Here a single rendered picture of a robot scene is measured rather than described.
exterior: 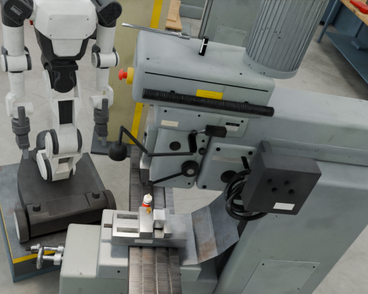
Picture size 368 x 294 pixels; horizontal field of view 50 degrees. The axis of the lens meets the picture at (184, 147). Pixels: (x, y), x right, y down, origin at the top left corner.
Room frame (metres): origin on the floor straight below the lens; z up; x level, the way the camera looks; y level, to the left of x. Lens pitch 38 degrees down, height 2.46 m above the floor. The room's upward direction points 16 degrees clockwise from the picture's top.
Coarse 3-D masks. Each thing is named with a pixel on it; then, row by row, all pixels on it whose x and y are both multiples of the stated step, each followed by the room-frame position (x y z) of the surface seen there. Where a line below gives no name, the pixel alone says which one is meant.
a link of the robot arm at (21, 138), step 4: (12, 128) 1.49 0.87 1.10; (16, 128) 1.48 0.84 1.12; (20, 128) 1.49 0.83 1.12; (24, 128) 1.49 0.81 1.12; (28, 128) 1.51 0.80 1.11; (16, 132) 1.48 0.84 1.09; (20, 132) 1.48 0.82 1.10; (24, 132) 1.49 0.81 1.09; (28, 132) 1.51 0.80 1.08; (16, 136) 1.50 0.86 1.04; (20, 136) 1.48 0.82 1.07; (24, 136) 1.49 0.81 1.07; (28, 136) 1.50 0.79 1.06; (16, 140) 1.50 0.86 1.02; (20, 140) 1.47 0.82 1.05; (24, 140) 1.48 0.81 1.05; (28, 140) 1.49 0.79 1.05; (20, 144) 1.46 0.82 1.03; (24, 144) 1.47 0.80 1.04; (28, 144) 1.48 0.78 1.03; (20, 148) 1.45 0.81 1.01; (24, 148) 1.45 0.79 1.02
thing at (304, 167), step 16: (256, 160) 1.03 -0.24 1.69; (272, 160) 1.01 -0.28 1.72; (288, 160) 1.03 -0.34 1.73; (304, 160) 1.06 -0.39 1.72; (256, 176) 0.99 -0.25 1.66; (272, 176) 0.97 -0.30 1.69; (288, 176) 0.98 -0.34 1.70; (304, 176) 1.00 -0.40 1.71; (320, 176) 1.02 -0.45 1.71; (256, 192) 0.96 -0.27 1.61; (272, 192) 0.98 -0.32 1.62; (288, 192) 0.99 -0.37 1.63; (304, 192) 1.01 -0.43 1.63; (256, 208) 0.97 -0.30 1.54; (272, 208) 0.99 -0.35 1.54; (288, 208) 1.00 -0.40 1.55
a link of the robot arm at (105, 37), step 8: (104, 32) 1.80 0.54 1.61; (112, 32) 1.82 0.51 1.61; (96, 40) 1.82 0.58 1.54; (104, 40) 1.80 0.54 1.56; (112, 40) 1.83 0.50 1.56; (96, 48) 1.80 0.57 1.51; (104, 48) 1.80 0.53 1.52; (112, 48) 1.84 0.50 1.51; (96, 56) 1.77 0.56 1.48; (96, 64) 1.75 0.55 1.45
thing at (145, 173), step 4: (144, 132) 1.74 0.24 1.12; (144, 136) 1.71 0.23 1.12; (144, 140) 1.68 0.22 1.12; (144, 144) 1.66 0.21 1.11; (140, 152) 1.72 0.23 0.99; (140, 156) 1.70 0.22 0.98; (140, 172) 1.61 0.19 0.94; (144, 172) 1.54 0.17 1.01; (148, 172) 1.55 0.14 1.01; (144, 176) 1.55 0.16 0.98; (148, 176) 1.55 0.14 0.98; (144, 180) 1.55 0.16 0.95
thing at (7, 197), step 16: (0, 176) 1.76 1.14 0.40; (16, 176) 1.80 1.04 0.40; (96, 176) 2.01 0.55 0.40; (0, 192) 1.63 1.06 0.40; (16, 192) 1.66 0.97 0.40; (0, 208) 1.56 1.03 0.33; (0, 224) 1.66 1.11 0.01; (96, 224) 1.60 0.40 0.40; (16, 240) 1.32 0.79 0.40; (32, 240) 1.35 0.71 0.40; (48, 240) 1.38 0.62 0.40; (64, 240) 1.42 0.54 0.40; (16, 256) 1.23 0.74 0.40; (32, 256) 1.27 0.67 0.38; (16, 272) 1.21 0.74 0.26; (32, 272) 1.35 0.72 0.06
